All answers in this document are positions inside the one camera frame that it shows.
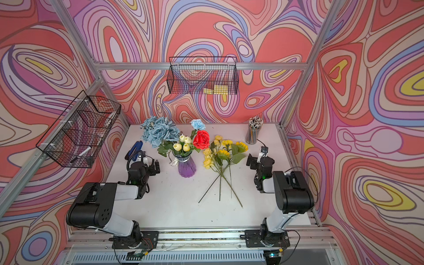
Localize yellow rose spray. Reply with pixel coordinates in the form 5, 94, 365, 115
203, 135, 249, 208

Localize cream rose buds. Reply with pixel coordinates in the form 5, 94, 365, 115
172, 134, 193, 155

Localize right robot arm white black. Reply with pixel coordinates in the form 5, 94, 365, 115
242, 155, 315, 249

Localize red rose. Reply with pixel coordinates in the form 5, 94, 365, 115
193, 130, 210, 150

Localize left black wire basket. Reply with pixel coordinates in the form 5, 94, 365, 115
36, 91, 121, 168

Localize black wire basket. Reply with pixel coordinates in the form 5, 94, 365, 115
166, 56, 239, 95
36, 91, 121, 168

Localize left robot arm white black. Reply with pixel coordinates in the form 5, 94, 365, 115
66, 150, 160, 252

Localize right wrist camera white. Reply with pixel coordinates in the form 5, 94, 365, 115
257, 146, 268, 163

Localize back black wire basket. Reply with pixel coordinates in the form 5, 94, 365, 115
166, 56, 239, 95

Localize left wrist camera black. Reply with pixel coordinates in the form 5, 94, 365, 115
127, 161, 150, 186

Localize light blue carnation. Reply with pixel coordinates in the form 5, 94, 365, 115
191, 119, 206, 130

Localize yellow sticky notes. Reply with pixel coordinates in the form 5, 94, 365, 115
203, 85, 229, 95

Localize blue hydrangea bouquet with leaves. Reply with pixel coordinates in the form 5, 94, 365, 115
140, 116, 181, 157

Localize white marker in basket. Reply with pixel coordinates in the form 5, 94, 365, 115
70, 147, 91, 163

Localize small yellow flower stem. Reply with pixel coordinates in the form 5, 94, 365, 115
217, 140, 234, 198

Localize purple glass vase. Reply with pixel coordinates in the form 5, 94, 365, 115
177, 155, 197, 178

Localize yellow sunflower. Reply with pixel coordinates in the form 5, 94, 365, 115
231, 141, 248, 207
199, 148, 232, 202

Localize white printed ribbon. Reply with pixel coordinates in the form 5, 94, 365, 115
170, 156, 190, 166

